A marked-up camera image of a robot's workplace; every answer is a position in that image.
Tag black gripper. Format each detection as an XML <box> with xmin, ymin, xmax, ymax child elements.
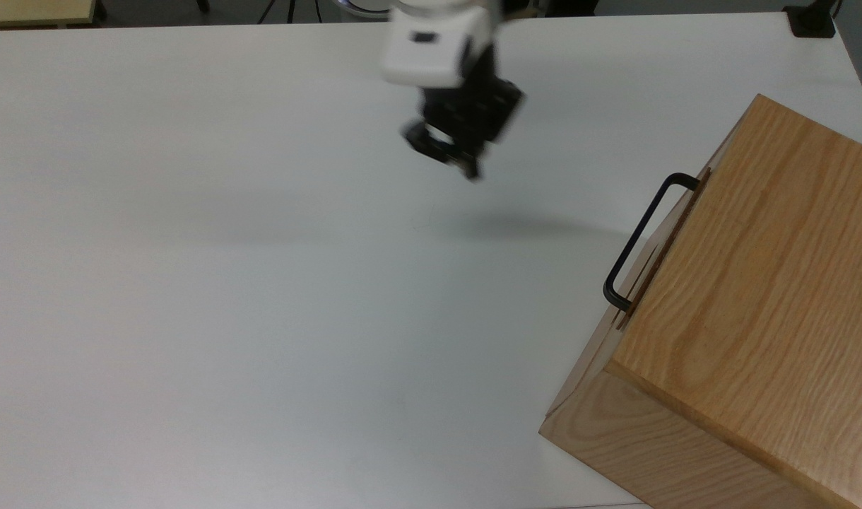
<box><xmin>400</xmin><ymin>44</ymin><xmax>526</xmax><ymax>182</ymax></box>

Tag wooden drawer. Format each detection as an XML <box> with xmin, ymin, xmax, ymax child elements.
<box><xmin>544</xmin><ymin>165</ymin><xmax>713</xmax><ymax>425</ymax></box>

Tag wooden drawer cabinet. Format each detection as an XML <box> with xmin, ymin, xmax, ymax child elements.
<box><xmin>538</xmin><ymin>93</ymin><xmax>862</xmax><ymax>509</ymax></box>

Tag black tripod legs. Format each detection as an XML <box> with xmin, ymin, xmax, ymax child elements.
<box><xmin>257</xmin><ymin>0</ymin><xmax>321</xmax><ymax>25</ymax></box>

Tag black table clamp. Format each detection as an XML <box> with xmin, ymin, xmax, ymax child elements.
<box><xmin>783</xmin><ymin>0</ymin><xmax>840</xmax><ymax>39</ymax></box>

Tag light wooden side table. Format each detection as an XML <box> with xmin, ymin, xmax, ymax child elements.
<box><xmin>0</xmin><ymin>0</ymin><xmax>101</xmax><ymax>30</ymax></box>

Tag black metal drawer handle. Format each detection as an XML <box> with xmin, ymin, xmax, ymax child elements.
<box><xmin>602</xmin><ymin>172</ymin><xmax>702</xmax><ymax>314</ymax></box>

